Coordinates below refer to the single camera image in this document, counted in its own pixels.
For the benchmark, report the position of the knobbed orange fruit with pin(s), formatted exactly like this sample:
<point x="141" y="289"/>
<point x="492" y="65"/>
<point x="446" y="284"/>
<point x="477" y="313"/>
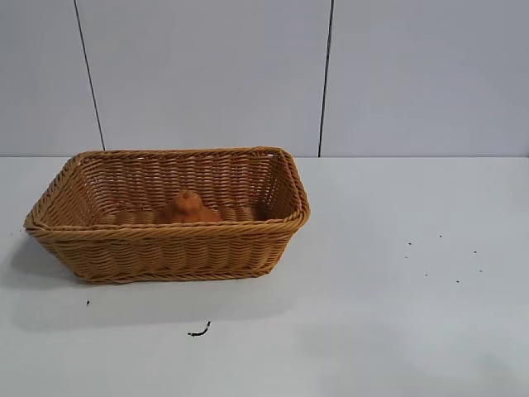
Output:
<point x="188" y="211"/>

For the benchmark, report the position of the tan woven wicker basket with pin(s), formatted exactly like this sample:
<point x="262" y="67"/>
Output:
<point x="173" y="252"/>

